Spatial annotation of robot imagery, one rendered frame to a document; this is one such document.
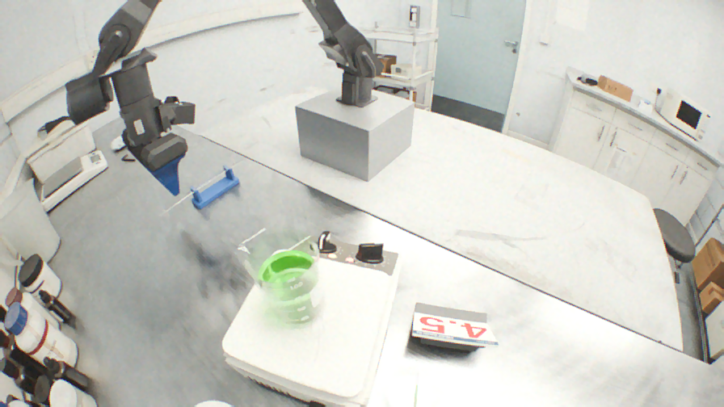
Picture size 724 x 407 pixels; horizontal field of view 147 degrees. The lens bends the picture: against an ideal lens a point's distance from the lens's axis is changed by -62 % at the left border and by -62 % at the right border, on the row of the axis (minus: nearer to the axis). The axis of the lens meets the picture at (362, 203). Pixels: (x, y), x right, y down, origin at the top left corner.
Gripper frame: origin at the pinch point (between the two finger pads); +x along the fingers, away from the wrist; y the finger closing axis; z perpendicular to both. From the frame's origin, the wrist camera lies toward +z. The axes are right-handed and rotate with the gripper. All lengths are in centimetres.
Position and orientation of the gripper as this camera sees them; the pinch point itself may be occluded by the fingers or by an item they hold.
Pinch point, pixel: (159, 168)
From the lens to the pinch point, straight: 49.5
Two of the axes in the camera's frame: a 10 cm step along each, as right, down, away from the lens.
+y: -8.4, -3.6, 4.2
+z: 5.5, -5.3, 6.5
